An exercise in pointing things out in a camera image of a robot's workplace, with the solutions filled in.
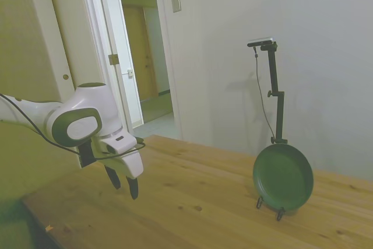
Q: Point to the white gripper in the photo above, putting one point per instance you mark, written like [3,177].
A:
[128,158]

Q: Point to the dark green plate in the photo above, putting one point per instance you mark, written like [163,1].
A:
[284,177]

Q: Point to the white door latch plate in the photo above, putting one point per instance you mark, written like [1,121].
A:
[130,73]

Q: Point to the black rectangular panel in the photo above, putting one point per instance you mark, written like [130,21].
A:
[87,157]

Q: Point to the round closet door pull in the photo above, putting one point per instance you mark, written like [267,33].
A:
[66,76]

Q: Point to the brass door hinge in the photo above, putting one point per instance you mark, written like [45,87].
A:
[113,59]

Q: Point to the brown wooden door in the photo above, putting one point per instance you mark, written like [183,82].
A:
[140,53]

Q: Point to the white open door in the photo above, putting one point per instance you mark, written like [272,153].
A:
[122,42]

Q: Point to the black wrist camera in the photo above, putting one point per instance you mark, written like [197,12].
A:
[139,140]

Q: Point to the black camera stand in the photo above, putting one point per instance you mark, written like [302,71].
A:
[275,85]

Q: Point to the beige wall switch plate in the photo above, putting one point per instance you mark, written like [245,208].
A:
[175,1]

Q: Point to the grey exterior camera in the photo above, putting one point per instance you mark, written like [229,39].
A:
[261,41]

